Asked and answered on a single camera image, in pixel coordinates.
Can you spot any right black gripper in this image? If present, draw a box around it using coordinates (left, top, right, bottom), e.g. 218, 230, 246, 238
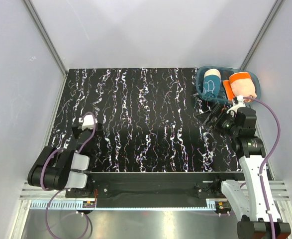
195, 103, 239, 138

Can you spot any teal Doraemon towel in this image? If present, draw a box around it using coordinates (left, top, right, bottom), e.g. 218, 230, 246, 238
202, 69, 221, 98

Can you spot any orange Doraemon towel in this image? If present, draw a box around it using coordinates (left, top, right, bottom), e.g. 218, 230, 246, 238
222, 72, 257, 101

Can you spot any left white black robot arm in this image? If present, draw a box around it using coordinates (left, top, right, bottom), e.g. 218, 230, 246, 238
27, 122, 103, 197

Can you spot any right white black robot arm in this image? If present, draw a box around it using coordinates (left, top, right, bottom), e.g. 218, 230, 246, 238
204, 104, 292, 239

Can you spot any blue transparent plastic tray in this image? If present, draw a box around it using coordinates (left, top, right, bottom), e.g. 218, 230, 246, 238
195, 66, 261, 105

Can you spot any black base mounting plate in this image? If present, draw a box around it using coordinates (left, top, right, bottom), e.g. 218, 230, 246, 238
66, 172, 244, 210

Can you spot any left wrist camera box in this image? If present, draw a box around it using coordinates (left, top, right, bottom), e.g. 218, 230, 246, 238
79, 115, 95, 130

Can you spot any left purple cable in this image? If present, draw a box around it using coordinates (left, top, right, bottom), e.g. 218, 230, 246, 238
39, 112, 97, 237

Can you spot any aluminium rail frame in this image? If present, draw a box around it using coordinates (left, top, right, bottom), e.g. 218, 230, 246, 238
20, 181, 290, 201

